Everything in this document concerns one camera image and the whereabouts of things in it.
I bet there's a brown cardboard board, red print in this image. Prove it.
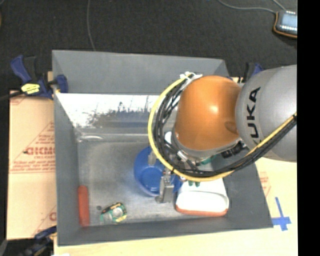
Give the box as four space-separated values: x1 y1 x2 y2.
6 90 273 241

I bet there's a green and yellow round packet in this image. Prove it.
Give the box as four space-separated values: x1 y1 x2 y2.
99 202 128 225

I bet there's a blue bowl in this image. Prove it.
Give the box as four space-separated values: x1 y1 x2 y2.
133 145 184 197

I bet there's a grey metal bin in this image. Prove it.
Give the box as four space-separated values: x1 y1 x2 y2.
51 49 274 246

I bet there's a white box with red-brown base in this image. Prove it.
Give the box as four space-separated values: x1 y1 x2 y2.
174 176 230 217

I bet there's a red-orange long block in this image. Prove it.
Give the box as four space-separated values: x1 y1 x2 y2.
77 185 91 227

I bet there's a black cylinder on white bracket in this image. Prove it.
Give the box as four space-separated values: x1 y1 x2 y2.
220 141 249 159

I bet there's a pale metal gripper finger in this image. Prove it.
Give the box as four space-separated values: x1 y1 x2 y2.
148 149 158 167
154 174 175 204

